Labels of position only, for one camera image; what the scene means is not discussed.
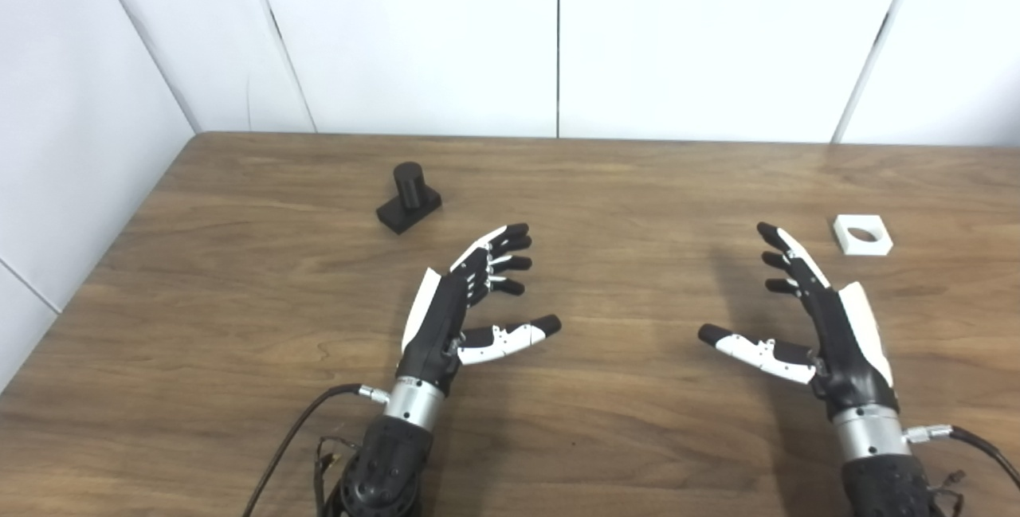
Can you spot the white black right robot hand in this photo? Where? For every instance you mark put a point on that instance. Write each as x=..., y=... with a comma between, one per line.
x=845, y=350

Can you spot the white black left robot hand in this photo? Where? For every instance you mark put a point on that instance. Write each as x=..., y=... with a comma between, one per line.
x=434, y=318

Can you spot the white square piece with hole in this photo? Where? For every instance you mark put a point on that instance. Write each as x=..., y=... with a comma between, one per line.
x=880, y=246

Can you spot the black peg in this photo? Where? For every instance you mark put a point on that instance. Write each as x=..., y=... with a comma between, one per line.
x=410, y=186

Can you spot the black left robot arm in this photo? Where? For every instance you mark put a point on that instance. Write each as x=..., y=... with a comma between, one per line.
x=390, y=453

